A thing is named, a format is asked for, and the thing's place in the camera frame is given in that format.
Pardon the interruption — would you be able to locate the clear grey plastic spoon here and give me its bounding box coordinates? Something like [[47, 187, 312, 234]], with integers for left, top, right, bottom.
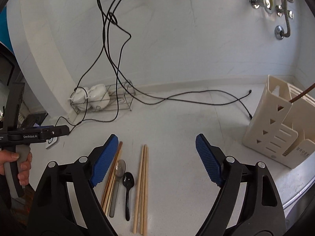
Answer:
[[109, 159, 126, 218]]

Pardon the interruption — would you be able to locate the white ceramic pot left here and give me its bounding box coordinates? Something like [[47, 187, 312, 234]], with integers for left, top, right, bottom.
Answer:
[[68, 87, 90, 111]]

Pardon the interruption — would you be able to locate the black cable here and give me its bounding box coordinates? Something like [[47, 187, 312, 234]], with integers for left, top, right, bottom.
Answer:
[[96, 0, 253, 121], [52, 0, 132, 136]]

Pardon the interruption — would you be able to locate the beige plastic utensil holder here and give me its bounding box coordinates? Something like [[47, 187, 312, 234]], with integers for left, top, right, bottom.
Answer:
[[242, 75, 314, 169]]

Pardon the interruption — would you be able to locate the white ceramic pot right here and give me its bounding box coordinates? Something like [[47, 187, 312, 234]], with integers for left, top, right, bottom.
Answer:
[[88, 84, 110, 111]]

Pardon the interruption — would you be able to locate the metal wire rack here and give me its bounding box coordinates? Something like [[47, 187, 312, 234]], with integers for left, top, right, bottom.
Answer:
[[68, 80, 136, 114]]

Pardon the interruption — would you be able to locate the black plastic spoon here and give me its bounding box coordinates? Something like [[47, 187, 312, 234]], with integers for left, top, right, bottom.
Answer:
[[122, 172, 134, 221]]

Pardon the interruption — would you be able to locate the dark brown chopstick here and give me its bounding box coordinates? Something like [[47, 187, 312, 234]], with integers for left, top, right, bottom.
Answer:
[[143, 146, 148, 236], [290, 83, 315, 103], [100, 141, 123, 208]]

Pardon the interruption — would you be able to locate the person left hand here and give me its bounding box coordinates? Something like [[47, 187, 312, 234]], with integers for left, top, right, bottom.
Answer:
[[0, 149, 32, 186]]

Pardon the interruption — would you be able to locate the white square charger device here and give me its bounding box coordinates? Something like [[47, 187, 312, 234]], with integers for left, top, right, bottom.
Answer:
[[45, 137, 59, 150]]

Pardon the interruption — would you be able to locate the right corrugated metal hose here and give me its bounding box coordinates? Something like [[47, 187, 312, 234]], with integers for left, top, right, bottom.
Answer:
[[269, 0, 295, 40]]

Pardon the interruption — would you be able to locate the white ceramic pot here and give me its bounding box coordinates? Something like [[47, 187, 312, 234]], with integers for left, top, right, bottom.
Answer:
[[68, 87, 90, 111], [88, 84, 110, 111]]

